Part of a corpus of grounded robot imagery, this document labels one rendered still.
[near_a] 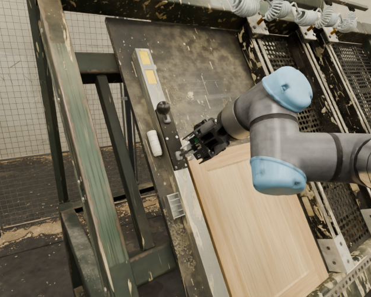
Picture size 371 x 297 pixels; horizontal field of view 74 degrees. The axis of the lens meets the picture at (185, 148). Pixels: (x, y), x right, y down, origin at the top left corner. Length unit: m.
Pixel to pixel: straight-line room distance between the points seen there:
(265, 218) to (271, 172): 0.60
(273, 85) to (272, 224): 0.65
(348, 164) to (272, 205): 0.61
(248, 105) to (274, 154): 0.11
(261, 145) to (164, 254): 0.50
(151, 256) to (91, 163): 0.31
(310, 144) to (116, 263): 0.49
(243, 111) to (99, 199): 0.40
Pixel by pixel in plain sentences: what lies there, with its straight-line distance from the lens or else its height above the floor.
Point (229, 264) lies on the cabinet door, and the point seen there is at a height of 1.07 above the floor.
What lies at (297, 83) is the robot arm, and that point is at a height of 1.61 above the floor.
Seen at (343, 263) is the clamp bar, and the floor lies 0.95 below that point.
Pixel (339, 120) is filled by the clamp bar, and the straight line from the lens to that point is 1.45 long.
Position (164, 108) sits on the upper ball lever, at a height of 1.54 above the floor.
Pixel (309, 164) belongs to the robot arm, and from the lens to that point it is 0.39.
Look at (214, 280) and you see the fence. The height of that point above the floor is 1.08.
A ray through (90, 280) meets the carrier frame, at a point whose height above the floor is 0.79.
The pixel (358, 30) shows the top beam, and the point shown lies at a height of 1.86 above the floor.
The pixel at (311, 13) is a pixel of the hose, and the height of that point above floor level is 1.87.
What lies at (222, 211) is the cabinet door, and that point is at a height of 1.19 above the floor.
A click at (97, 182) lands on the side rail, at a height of 1.37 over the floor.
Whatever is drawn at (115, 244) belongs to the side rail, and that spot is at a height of 1.24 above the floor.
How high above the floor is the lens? 1.64
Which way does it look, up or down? 18 degrees down
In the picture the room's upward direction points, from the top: straight up
